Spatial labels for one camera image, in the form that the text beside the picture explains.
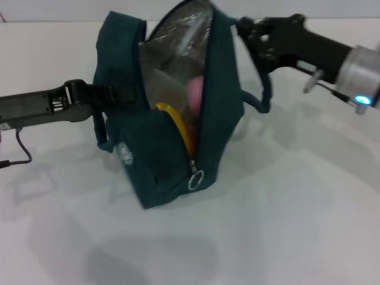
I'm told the grey right gripper cable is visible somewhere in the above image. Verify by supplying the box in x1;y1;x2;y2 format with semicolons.
302;69;369;116

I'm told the yellow banana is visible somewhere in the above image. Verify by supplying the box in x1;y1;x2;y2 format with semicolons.
156;102;197;153

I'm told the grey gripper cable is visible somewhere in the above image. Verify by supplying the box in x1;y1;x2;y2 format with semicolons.
0;127;34;170
302;69;369;116

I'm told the grey left gripper cable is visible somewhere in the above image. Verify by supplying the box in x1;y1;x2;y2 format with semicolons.
0;127;34;170

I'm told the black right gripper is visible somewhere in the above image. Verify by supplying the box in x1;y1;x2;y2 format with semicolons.
236;13;356;84

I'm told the pink ball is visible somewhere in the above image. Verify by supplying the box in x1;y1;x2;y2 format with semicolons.
186;76;206;116

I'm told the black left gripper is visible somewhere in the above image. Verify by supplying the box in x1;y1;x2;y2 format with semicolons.
0;78;140;132

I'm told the dark teal lunch bag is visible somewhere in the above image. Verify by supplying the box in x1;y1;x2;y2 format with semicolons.
91;0;274;211

